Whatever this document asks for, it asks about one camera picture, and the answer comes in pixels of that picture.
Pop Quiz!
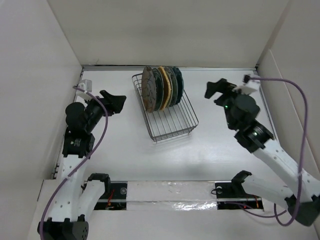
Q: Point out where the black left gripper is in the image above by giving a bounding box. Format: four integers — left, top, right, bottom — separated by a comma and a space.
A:
84, 90, 125, 133

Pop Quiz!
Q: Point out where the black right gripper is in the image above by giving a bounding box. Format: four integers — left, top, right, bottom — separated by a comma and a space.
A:
204, 78, 250, 130

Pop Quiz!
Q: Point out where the brown speckled round plate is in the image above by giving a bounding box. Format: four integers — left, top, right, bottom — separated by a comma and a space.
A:
141, 66, 157, 113

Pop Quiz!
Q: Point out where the teal scalloped plate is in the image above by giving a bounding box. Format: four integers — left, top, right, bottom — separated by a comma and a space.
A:
173, 67, 184, 104

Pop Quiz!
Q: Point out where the blue floral white plate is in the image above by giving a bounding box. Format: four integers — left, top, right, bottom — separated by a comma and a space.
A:
169, 67, 178, 107

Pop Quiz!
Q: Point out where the grey-blue round plate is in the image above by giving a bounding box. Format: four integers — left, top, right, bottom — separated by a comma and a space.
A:
152, 68, 164, 111

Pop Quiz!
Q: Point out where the orange woven square plate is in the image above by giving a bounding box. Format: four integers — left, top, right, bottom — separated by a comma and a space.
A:
158, 66, 172, 111

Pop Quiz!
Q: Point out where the light green flower plate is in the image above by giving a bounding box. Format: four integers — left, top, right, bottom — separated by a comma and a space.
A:
164, 66, 178, 107

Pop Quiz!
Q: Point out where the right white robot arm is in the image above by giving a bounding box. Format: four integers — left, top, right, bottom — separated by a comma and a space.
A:
204, 75, 320, 227

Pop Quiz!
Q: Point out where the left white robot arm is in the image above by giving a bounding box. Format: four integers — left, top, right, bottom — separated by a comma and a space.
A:
37, 87, 127, 240

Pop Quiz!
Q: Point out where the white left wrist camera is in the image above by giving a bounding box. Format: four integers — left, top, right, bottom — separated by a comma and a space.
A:
75, 79, 92, 101

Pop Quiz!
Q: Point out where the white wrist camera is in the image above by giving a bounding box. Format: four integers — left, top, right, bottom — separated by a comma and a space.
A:
232, 74, 261, 95
75, 79, 92, 101

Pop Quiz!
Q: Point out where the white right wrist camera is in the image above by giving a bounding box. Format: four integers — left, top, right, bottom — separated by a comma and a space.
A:
232, 74, 261, 95

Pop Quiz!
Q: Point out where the grey wire dish rack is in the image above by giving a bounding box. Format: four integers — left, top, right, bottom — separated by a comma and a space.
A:
131, 73, 199, 143

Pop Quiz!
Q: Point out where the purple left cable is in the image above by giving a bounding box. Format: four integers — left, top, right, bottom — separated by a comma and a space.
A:
39, 84, 110, 240

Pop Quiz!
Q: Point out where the purple cable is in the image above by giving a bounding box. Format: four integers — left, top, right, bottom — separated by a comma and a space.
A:
39, 84, 110, 240
239, 76, 310, 227

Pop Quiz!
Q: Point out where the foil-taped front rail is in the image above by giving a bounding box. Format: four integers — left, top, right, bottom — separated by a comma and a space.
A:
94, 180, 264, 211

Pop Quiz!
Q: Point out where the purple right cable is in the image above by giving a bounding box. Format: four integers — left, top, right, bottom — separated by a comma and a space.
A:
239, 76, 310, 227

